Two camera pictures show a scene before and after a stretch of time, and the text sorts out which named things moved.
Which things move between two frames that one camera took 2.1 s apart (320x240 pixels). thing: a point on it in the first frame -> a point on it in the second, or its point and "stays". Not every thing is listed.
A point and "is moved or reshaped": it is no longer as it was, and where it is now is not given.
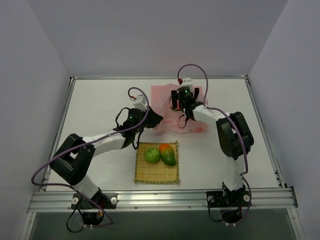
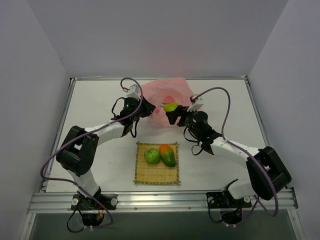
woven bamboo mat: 158,173 stays
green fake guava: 152,155 stays
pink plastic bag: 174,120 is moved or reshaped
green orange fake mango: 167,154 stays
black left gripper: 151,117 -> 144,108
